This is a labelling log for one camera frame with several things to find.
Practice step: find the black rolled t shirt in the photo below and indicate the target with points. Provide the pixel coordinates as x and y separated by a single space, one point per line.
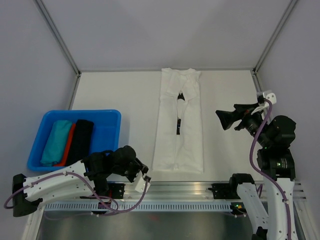
81 141

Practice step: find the red rolled t shirt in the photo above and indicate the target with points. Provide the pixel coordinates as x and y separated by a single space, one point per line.
63 161

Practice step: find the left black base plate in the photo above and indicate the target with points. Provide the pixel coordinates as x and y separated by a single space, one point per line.
114 190

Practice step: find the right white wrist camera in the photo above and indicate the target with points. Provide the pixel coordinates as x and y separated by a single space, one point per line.
263 100

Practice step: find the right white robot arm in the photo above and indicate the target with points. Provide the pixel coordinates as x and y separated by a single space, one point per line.
270 206

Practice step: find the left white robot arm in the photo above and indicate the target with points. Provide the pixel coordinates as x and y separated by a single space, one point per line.
87 178

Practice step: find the white slotted cable duct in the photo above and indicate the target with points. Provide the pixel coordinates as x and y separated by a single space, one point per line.
145 206

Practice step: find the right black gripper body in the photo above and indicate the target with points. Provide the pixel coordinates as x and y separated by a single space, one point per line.
249 121

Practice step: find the blue plastic bin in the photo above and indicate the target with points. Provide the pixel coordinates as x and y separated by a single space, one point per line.
105 134

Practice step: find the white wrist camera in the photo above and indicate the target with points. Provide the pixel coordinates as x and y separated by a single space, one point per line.
263 100
142 183

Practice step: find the teal rolled t shirt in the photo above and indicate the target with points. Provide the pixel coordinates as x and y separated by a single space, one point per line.
56 143

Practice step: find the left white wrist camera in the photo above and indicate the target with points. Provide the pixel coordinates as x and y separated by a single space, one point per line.
142 183

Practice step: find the white printed t shirt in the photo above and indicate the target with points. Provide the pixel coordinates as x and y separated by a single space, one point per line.
179 134

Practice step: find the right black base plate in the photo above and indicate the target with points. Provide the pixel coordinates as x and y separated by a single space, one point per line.
224 191

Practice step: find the aluminium frame post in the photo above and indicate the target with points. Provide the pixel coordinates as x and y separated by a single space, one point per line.
275 34
57 35

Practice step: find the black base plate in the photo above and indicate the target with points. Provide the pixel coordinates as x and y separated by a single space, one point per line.
114 190
224 191

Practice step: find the aluminium mounting rail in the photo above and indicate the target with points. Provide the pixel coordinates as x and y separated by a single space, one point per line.
174 191

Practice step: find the right aluminium frame post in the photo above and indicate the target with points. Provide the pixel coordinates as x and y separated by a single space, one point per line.
275 34

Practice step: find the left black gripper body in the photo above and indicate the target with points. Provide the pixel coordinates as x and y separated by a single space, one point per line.
130 171

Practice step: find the left aluminium frame post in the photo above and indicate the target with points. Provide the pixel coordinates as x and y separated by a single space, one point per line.
57 35

